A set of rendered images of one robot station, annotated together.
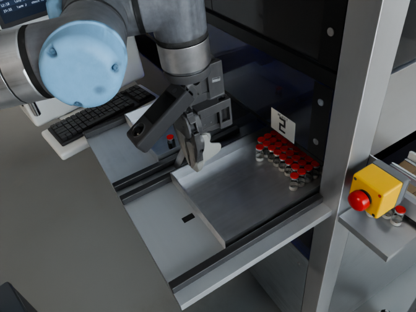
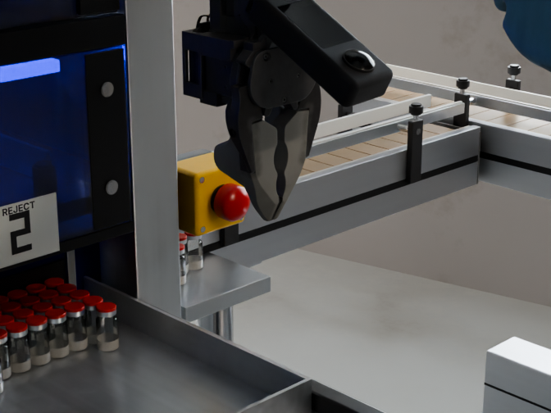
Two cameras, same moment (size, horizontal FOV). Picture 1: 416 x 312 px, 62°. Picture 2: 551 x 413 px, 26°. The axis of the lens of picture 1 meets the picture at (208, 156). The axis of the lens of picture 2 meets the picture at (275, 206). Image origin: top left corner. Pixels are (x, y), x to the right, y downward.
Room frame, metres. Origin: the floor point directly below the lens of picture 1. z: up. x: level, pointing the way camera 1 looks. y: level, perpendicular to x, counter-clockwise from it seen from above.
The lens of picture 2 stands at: (0.77, 0.89, 1.41)
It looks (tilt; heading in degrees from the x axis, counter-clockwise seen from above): 19 degrees down; 251
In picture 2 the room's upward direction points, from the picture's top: straight up
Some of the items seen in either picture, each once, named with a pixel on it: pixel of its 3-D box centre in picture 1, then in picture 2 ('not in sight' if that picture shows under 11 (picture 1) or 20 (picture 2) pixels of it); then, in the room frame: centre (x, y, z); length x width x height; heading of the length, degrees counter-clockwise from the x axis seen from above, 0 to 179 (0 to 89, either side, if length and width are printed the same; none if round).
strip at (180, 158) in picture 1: (164, 165); not in sight; (0.70, 0.12, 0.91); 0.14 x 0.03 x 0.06; 115
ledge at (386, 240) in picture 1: (383, 222); (189, 282); (0.45, -0.36, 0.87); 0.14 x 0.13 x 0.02; 116
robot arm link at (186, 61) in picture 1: (183, 51); not in sight; (0.49, 0.01, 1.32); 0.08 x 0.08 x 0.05
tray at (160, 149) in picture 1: (189, 116); not in sight; (0.92, 0.04, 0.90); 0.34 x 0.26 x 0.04; 116
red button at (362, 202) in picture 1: (360, 199); (228, 201); (0.42, -0.28, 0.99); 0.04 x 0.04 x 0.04; 26
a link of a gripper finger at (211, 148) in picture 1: (206, 152); (269, 156); (0.47, 0.00, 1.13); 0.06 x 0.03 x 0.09; 115
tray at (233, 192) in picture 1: (252, 177); (81, 380); (0.62, -0.11, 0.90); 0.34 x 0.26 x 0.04; 116
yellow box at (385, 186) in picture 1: (376, 189); (201, 192); (0.44, -0.32, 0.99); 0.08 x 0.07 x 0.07; 116
